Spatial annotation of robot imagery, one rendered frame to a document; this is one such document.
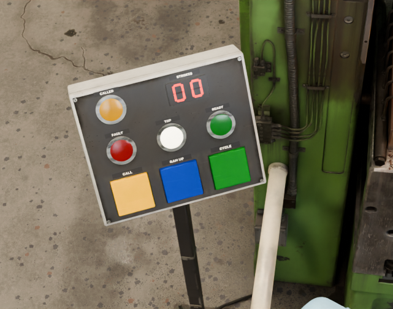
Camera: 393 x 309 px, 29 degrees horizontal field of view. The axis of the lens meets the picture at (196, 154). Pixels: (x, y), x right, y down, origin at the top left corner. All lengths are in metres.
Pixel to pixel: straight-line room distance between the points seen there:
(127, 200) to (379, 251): 0.70
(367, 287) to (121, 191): 0.84
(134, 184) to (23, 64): 1.86
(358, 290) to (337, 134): 0.46
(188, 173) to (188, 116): 0.12
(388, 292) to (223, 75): 0.89
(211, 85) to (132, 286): 1.22
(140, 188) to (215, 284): 1.08
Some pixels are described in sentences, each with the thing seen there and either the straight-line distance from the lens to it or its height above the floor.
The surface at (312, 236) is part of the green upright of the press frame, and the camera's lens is 2.28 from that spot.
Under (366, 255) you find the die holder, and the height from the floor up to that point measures 0.56.
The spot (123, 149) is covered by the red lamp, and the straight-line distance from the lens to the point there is 1.49.
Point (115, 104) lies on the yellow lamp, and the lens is 1.46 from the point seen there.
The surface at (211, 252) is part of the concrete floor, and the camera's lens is 2.61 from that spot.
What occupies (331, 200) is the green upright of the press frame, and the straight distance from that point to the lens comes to 2.12.
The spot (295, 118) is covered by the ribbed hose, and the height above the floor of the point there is 0.85.
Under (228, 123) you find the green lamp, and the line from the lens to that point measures 1.51.
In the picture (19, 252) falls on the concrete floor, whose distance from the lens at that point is 2.73.
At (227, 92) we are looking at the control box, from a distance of 1.49.
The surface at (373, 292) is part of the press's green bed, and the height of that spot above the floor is 0.36.
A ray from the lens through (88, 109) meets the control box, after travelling 1.46.
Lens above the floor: 2.24
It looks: 52 degrees down
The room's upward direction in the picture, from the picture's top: 7 degrees counter-clockwise
